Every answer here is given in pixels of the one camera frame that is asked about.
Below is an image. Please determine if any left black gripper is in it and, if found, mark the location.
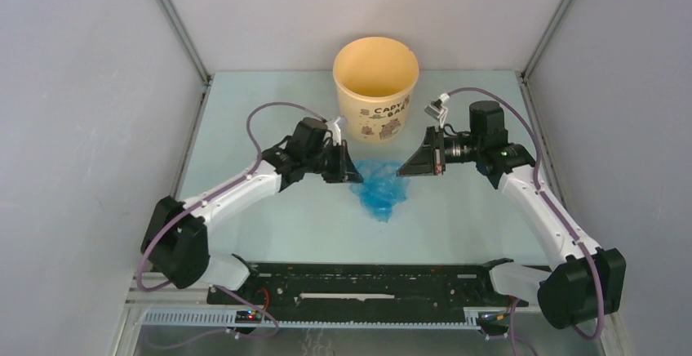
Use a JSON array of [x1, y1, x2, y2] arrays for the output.
[[304, 140, 362, 184]]

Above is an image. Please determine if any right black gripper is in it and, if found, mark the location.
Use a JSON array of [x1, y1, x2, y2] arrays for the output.
[[397, 127, 482, 177]]

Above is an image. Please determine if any blue plastic trash bag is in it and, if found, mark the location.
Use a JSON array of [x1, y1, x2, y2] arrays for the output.
[[349, 158, 409, 222]]

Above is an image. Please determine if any yellow cartoon trash bin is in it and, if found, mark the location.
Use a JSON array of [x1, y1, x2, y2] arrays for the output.
[[332, 37, 419, 144]]

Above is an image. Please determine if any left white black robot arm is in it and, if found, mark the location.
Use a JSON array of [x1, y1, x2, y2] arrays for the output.
[[141, 116, 363, 305]]

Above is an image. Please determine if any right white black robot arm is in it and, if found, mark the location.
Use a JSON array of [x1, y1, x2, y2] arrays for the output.
[[397, 99, 627, 329]]

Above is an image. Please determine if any right small circuit board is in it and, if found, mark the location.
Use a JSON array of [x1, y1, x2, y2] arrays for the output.
[[477, 311, 511, 326]]

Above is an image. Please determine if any small circuit board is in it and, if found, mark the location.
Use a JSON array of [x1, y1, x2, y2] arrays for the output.
[[233, 309, 264, 324], [477, 311, 511, 326]]

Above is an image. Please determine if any left small circuit board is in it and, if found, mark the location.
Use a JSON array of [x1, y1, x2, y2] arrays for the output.
[[233, 309, 264, 324]]

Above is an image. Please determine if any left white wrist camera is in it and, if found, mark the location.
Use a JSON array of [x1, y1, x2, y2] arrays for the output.
[[326, 115, 348, 146]]

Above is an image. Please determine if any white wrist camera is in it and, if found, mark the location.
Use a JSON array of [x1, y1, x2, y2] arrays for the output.
[[424, 92, 450, 128], [326, 115, 348, 146]]

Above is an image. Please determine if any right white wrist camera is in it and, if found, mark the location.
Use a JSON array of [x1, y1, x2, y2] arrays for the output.
[[424, 92, 450, 128]]

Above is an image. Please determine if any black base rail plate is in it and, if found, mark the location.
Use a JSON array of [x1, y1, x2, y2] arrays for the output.
[[236, 262, 511, 318]]

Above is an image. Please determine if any right aluminium frame post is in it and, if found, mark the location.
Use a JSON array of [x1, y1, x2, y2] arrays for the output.
[[521, 0, 574, 82]]

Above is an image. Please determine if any aluminium frame post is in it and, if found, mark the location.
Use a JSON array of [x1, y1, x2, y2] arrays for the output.
[[155, 0, 211, 86], [521, 0, 574, 82]]

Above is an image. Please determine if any grey slotted cable duct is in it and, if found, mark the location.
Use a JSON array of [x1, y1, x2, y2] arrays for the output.
[[141, 308, 483, 330]]

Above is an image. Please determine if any left aluminium frame post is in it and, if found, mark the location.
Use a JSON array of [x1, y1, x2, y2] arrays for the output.
[[155, 0, 211, 86]]

